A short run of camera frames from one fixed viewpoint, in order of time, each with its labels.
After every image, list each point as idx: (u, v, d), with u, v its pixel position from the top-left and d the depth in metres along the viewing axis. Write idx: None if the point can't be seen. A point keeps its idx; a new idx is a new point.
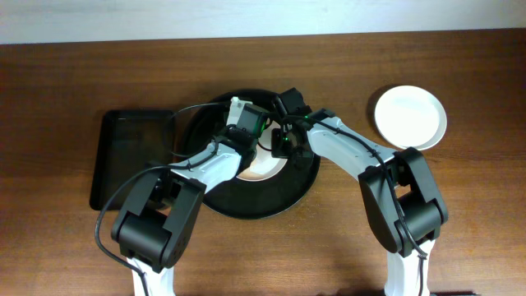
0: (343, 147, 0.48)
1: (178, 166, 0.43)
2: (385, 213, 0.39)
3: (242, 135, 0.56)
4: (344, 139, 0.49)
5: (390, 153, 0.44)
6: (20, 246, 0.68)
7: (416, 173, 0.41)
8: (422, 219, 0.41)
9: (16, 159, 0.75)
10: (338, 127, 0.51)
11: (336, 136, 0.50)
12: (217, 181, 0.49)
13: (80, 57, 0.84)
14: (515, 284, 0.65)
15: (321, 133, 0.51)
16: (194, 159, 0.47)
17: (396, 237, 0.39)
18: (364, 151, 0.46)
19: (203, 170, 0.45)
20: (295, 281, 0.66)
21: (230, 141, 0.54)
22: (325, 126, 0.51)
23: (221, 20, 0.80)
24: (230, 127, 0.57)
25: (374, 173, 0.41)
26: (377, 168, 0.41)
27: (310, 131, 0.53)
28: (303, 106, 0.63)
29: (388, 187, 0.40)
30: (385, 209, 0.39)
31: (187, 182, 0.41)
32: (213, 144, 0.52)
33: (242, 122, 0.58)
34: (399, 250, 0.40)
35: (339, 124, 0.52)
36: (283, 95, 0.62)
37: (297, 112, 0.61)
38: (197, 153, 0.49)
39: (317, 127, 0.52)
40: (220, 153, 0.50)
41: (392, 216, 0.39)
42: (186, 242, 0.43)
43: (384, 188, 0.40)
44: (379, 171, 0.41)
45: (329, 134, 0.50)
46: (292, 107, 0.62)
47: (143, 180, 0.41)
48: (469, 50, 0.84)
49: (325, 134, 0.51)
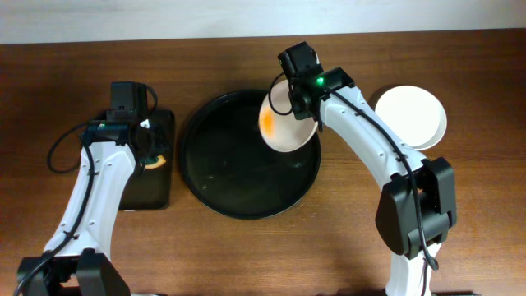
0: (362, 131, 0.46)
1: (59, 246, 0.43)
2: (403, 223, 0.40)
3: (124, 113, 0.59)
4: (365, 122, 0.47)
5: (419, 161, 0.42)
6: (19, 246, 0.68)
7: (442, 185, 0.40)
8: (433, 227, 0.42)
9: (15, 159, 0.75)
10: (358, 106, 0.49)
11: (357, 117, 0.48)
12: (117, 199, 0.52)
13: (79, 56, 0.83)
14: (516, 284, 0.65)
15: (339, 110, 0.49)
16: (73, 210, 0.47)
17: (406, 243, 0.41)
18: (389, 149, 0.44)
19: (91, 222, 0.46)
20: (295, 281, 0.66)
21: (111, 122, 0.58)
22: (346, 103, 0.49)
23: (221, 20, 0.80)
24: (109, 112, 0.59)
25: (400, 184, 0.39)
26: (404, 178, 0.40)
27: (326, 103, 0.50)
28: (315, 64, 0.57)
29: (412, 197, 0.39)
30: (403, 219, 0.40)
31: (80, 264, 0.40)
32: (85, 155, 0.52)
33: (118, 101, 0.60)
34: (406, 254, 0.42)
35: (362, 103, 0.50)
36: (294, 48, 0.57)
37: (306, 70, 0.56)
38: (76, 187, 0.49)
39: (337, 103, 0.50)
40: (98, 169, 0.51)
41: (408, 225, 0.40)
42: (121, 279, 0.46)
43: (408, 201, 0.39)
44: (404, 181, 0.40)
45: (351, 113, 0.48)
46: (302, 63, 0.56)
47: (33, 285, 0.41)
48: (468, 49, 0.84)
49: (343, 112, 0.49)
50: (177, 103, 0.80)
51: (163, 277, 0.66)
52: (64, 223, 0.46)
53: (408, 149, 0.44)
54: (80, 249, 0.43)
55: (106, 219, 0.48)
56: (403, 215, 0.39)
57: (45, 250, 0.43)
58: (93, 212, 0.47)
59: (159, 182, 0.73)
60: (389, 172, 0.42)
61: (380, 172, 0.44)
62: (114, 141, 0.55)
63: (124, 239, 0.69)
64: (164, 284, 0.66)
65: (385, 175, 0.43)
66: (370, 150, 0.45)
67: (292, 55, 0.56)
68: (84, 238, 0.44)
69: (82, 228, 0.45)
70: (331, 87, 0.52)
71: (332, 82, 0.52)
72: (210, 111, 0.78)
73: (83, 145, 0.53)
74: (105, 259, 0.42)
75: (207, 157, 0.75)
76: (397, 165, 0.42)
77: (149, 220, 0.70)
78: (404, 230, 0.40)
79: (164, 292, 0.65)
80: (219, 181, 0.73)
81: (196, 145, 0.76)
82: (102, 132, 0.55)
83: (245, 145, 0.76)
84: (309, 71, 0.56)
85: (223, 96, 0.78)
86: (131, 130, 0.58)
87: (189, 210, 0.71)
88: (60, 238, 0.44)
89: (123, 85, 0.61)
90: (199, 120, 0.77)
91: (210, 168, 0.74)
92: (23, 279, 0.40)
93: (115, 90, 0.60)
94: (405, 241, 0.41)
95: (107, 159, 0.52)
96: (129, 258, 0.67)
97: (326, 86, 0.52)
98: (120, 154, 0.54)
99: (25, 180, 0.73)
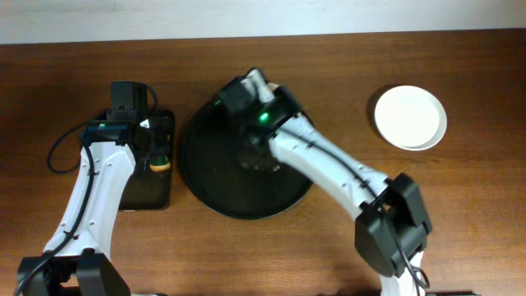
0: (319, 162, 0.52)
1: (60, 246, 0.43)
2: (385, 249, 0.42)
3: (124, 114, 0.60)
4: (320, 153, 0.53)
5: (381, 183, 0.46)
6: (18, 247, 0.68)
7: (412, 203, 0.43)
8: (412, 242, 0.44)
9: (16, 159, 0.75)
10: (310, 139, 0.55)
11: (310, 150, 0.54)
12: (117, 200, 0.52)
13: (79, 57, 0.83)
14: (516, 284, 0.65)
15: (292, 145, 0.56)
16: (73, 210, 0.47)
17: (392, 266, 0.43)
18: (350, 178, 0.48)
19: (91, 222, 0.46)
20: (296, 281, 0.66)
21: (111, 122, 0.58)
22: (297, 138, 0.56)
23: (221, 20, 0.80)
24: (110, 112, 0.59)
25: (371, 215, 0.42)
26: (374, 208, 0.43)
27: (274, 141, 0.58)
28: (251, 95, 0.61)
29: (384, 224, 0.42)
30: (383, 247, 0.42)
31: (80, 263, 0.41)
32: (85, 155, 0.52)
33: (118, 101, 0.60)
34: (394, 275, 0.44)
35: (311, 134, 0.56)
36: (231, 84, 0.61)
37: (246, 106, 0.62)
38: (76, 187, 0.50)
39: (287, 140, 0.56)
40: (98, 170, 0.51)
41: (389, 250, 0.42)
42: (120, 279, 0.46)
43: (382, 228, 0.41)
44: (374, 210, 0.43)
45: (303, 146, 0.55)
46: (242, 99, 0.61)
47: (33, 285, 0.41)
48: (468, 49, 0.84)
49: (296, 146, 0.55)
50: (177, 103, 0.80)
51: (163, 277, 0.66)
52: (64, 223, 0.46)
53: (369, 173, 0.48)
54: (80, 249, 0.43)
55: (106, 219, 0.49)
56: (382, 244, 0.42)
57: (45, 250, 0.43)
58: (93, 212, 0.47)
59: (160, 182, 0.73)
60: (357, 201, 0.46)
61: (348, 201, 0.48)
62: (115, 141, 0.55)
63: (124, 239, 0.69)
64: (164, 284, 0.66)
65: (354, 205, 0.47)
66: (334, 182, 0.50)
67: (231, 92, 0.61)
68: (84, 238, 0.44)
69: (82, 228, 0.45)
70: (275, 122, 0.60)
71: (277, 116, 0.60)
72: (209, 112, 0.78)
73: (83, 145, 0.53)
74: (105, 258, 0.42)
75: (206, 159, 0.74)
76: (362, 192, 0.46)
77: (149, 220, 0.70)
78: (388, 256, 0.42)
79: (164, 292, 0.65)
80: (219, 182, 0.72)
81: (196, 145, 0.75)
82: (102, 132, 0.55)
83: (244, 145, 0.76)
84: (249, 106, 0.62)
85: None
86: (131, 130, 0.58)
87: (189, 210, 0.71)
88: (60, 238, 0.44)
89: (123, 85, 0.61)
90: (199, 119, 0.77)
91: (210, 169, 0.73)
92: (23, 279, 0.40)
93: (114, 90, 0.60)
94: (390, 264, 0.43)
95: (106, 159, 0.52)
96: (129, 258, 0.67)
97: (272, 123, 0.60)
98: (120, 154, 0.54)
99: (25, 180, 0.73)
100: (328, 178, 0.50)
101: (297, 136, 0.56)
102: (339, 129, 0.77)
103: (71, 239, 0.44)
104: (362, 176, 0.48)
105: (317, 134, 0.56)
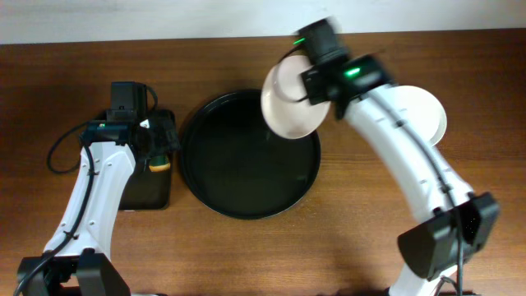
0: (411, 141, 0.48)
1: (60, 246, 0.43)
2: (436, 259, 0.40)
3: (124, 115, 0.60)
4: (408, 136, 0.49)
5: (465, 193, 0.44)
6: (19, 247, 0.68)
7: (486, 226, 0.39)
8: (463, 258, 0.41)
9: (16, 160, 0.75)
10: (392, 113, 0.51)
11: (396, 129, 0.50)
12: (117, 200, 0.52)
13: (79, 57, 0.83)
14: (516, 284, 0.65)
15: (375, 118, 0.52)
16: (73, 210, 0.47)
17: (434, 272, 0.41)
18: (434, 177, 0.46)
19: (92, 222, 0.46)
20: (295, 281, 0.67)
21: (112, 122, 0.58)
22: (381, 108, 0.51)
23: (221, 20, 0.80)
24: (110, 112, 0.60)
25: (443, 224, 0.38)
26: (447, 219, 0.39)
27: (362, 98, 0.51)
28: (343, 50, 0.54)
29: (454, 237, 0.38)
30: (439, 255, 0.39)
31: (80, 259, 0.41)
32: (86, 155, 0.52)
33: (119, 102, 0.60)
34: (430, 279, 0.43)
35: (401, 111, 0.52)
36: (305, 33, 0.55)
37: (338, 58, 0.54)
38: (76, 187, 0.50)
39: (367, 102, 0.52)
40: (99, 170, 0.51)
41: (443, 261, 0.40)
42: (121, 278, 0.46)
43: (448, 241, 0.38)
44: (448, 221, 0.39)
45: (390, 123, 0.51)
46: (328, 45, 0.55)
47: (33, 285, 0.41)
48: (469, 49, 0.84)
49: (383, 120, 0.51)
50: (178, 103, 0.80)
51: (163, 277, 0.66)
52: (64, 223, 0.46)
53: (452, 178, 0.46)
54: (80, 249, 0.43)
55: (106, 219, 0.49)
56: (439, 254, 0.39)
57: (45, 249, 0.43)
58: (93, 212, 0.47)
59: (160, 182, 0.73)
60: (433, 205, 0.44)
61: (421, 200, 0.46)
62: (115, 141, 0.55)
63: (124, 239, 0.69)
64: (164, 284, 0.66)
65: (426, 206, 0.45)
66: (410, 177, 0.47)
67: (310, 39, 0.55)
68: (84, 238, 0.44)
69: (82, 228, 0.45)
70: (368, 79, 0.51)
71: (370, 73, 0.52)
72: (209, 112, 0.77)
73: (83, 145, 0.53)
74: (104, 255, 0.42)
75: (207, 159, 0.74)
76: (440, 196, 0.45)
77: (149, 220, 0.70)
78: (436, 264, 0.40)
79: (165, 292, 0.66)
80: (222, 183, 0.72)
81: (196, 145, 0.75)
82: (102, 131, 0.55)
83: (246, 146, 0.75)
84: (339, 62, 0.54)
85: (223, 95, 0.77)
86: (131, 130, 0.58)
87: (189, 210, 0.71)
88: (60, 237, 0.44)
89: (124, 85, 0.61)
90: (196, 122, 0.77)
91: (211, 169, 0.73)
92: (23, 279, 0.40)
93: (116, 90, 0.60)
94: (431, 271, 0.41)
95: (106, 159, 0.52)
96: (129, 258, 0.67)
97: (364, 79, 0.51)
98: (120, 154, 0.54)
99: (25, 180, 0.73)
100: (411, 169, 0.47)
101: (388, 109, 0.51)
102: (340, 129, 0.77)
103: (71, 239, 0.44)
104: (445, 181, 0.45)
105: (389, 122, 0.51)
